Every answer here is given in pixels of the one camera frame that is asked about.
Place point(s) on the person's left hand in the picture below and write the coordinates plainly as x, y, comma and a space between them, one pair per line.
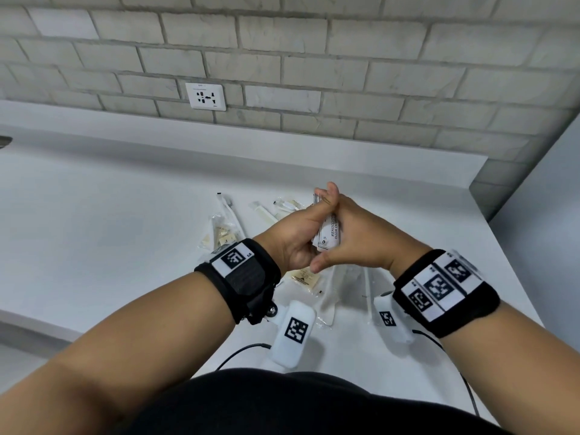
294, 240

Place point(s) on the person's right hand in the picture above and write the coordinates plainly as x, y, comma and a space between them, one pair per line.
376, 246

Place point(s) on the stack of grey shampoo sachets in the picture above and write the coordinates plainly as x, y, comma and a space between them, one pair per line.
327, 237

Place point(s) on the person's right forearm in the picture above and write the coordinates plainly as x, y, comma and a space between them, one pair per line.
512, 376

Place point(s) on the black left wristband with markers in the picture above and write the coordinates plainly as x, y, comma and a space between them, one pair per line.
244, 278

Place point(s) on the black wristband with markers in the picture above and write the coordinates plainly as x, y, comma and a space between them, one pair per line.
453, 294
244, 278

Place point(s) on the black right wristband with markers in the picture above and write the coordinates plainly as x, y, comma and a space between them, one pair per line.
453, 294

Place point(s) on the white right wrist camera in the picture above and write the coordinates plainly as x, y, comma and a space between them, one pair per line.
396, 332

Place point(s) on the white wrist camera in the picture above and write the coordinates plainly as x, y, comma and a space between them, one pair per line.
290, 353
396, 332

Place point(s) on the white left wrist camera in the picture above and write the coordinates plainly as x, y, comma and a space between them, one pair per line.
290, 353

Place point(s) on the white wall socket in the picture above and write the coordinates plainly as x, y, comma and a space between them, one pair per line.
206, 90

